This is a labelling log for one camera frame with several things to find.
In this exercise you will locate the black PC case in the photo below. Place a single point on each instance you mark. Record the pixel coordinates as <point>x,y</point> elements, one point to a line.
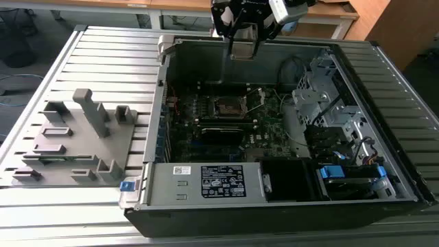
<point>241,223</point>

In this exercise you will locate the wooden desk white legs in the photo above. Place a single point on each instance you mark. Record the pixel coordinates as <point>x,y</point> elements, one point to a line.
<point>103,3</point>
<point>329,13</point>

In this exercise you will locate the grey plastic case latch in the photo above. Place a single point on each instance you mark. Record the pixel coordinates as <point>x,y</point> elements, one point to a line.
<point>166,42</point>

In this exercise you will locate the CPU socket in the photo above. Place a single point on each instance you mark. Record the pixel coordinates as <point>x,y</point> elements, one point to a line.
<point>229,108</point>

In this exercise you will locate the silver metal drive cage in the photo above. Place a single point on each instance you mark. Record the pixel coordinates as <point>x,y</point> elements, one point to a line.
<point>309,99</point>

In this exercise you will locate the bronze chipset heat sink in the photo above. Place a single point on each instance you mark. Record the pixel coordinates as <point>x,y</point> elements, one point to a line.
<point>254,153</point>

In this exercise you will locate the blue plastic tab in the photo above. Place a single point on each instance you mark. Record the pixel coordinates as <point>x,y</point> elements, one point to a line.
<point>382,173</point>

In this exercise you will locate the grey parts rack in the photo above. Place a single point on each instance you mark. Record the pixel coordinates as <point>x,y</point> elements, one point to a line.
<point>82,154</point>

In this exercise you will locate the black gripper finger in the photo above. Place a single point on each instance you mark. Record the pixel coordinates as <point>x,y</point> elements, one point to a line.
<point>255,46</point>
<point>234,43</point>

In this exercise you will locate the black graphics card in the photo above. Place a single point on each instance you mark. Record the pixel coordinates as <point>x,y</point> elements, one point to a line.
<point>221,137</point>

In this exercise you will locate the green motherboard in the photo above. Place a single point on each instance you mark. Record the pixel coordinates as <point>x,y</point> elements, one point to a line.
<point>271,126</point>

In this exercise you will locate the grey power supply unit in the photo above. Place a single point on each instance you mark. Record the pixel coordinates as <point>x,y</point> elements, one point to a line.
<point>165,185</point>

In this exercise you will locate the green RAM stick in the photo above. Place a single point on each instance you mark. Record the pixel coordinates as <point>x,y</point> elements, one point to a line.
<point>58,159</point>

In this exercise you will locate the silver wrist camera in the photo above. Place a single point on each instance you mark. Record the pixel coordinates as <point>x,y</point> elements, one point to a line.
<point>279,11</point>

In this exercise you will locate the hard disk drive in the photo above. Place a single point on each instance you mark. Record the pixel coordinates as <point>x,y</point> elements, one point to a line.
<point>347,189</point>

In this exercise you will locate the blue disk carrier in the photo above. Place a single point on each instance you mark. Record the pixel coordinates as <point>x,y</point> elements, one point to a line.
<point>331,171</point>

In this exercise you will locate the black waste bin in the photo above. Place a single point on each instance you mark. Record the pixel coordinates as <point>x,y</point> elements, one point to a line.
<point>19,56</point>

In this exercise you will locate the blue case latch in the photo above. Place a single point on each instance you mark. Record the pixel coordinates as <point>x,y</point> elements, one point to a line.
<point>126,186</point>

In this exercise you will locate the wooden cabinet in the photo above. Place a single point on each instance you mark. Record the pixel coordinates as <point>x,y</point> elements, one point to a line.
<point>405,25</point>

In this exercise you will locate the silver green CPU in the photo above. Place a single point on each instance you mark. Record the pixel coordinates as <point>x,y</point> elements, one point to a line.
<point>243,56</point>

